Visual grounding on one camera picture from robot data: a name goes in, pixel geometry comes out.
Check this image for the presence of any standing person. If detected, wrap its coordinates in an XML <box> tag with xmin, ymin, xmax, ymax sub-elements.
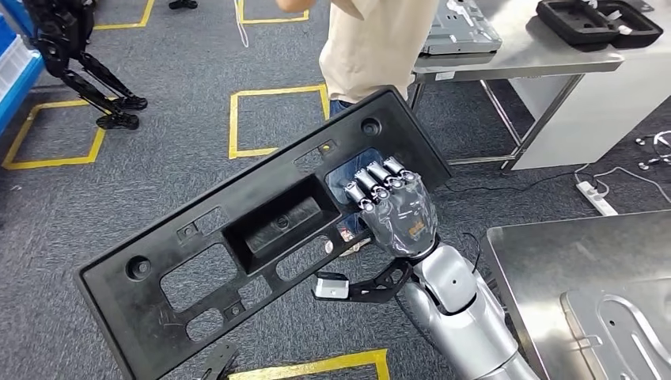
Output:
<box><xmin>275</xmin><ymin>0</ymin><xmax>442</xmax><ymax>258</ymax></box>

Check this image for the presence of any white power cable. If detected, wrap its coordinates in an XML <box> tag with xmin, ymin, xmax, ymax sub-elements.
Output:
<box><xmin>574</xmin><ymin>165</ymin><xmax>671</xmax><ymax>206</ymax></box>

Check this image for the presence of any black foam case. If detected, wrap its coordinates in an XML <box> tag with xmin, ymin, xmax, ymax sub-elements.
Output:
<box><xmin>535</xmin><ymin>0</ymin><xmax>665</xmax><ymax>50</ymax></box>

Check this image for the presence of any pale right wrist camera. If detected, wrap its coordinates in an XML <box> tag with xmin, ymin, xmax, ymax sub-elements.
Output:
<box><xmin>313</xmin><ymin>259</ymin><xmax>415</xmax><ymax>306</ymax></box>

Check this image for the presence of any black floor cable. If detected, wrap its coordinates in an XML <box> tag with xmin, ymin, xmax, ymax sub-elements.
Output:
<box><xmin>442</xmin><ymin>170</ymin><xmax>578</xmax><ymax>195</ymax></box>

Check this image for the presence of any steel workbench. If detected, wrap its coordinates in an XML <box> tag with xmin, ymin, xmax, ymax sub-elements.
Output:
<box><xmin>484</xmin><ymin>209</ymin><xmax>671</xmax><ymax>380</ymax></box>

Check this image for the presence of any black left wrist mount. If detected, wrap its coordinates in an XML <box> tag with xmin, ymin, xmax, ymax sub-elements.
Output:
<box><xmin>196</xmin><ymin>341</ymin><xmax>241</xmax><ymax>380</ymax></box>

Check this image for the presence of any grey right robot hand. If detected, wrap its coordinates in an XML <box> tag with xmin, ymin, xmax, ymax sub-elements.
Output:
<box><xmin>343</xmin><ymin>156</ymin><xmax>440</xmax><ymax>259</ymax></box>

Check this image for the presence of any white plastic bin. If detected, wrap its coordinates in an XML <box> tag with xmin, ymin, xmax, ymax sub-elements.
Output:
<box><xmin>0</xmin><ymin>33</ymin><xmax>35</xmax><ymax>103</ymax></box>

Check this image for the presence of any white power strip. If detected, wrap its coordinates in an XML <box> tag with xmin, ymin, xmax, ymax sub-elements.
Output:
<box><xmin>575</xmin><ymin>180</ymin><xmax>620</xmax><ymax>217</ymax></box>

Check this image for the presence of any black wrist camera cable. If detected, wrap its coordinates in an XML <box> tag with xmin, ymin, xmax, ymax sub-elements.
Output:
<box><xmin>392</xmin><ymin>233</ymin><xmax>483</xmax><ymax>348</ymax></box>

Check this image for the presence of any black humanoid robot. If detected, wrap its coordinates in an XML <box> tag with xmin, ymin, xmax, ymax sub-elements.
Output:
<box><xmin>23</xmin><ymin>0</ymin><xmax>149</xmax><ymax>131</ymax></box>

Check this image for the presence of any stamped metal sheet part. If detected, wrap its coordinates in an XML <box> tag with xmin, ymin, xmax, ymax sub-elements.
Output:
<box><xmin>559</xmin><ymin>278</ymin><xmax>671</xmax><ymax>380</ymax></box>

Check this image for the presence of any black plastic panel part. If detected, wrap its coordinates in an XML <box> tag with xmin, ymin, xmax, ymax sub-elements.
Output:
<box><xmin>74</xmin><ymin>86</ymin><xmax>453</xmax><ymax>380</ymax></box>

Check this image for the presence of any grey metal part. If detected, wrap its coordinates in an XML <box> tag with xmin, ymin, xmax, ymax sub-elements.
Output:
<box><xmin>420</xmin><ymin>0</ymin><xmax>503</xmax><ymax>56</ymax></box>

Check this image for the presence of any steel table with white panel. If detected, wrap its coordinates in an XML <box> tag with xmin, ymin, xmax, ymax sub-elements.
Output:
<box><xmin>408</xmin><ymin>0</ymin><xmax>671</xmax><ymax>173</ymax></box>

